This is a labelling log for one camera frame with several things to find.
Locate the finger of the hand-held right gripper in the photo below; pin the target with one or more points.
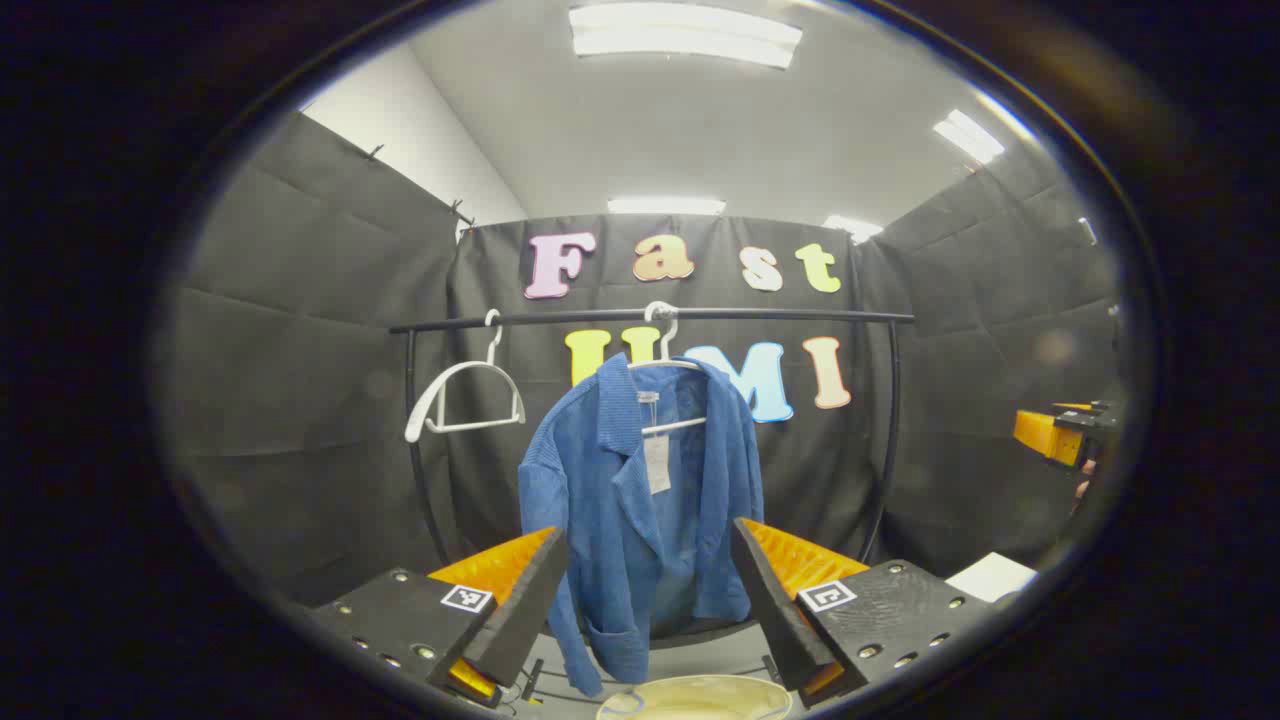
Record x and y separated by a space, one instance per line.
1045 432
1095 418

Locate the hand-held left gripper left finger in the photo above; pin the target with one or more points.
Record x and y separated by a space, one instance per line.
520 610

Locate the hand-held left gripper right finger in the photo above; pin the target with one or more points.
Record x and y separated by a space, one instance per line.
775 610

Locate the cream laundry hamper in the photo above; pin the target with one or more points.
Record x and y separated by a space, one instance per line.
700 700

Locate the white plastic clothes hanger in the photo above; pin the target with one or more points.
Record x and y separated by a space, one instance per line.
421 408
675 425

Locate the black metal clothes rack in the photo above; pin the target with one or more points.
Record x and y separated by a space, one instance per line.
800 315

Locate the white sheet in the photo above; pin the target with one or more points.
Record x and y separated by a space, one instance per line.
990 578

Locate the small ceiling lamp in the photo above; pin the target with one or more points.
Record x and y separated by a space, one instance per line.
852 228

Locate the black backdrop cloth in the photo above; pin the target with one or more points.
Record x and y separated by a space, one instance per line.
300 400

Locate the large ceiling lamp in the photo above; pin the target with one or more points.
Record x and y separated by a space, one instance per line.
685 35

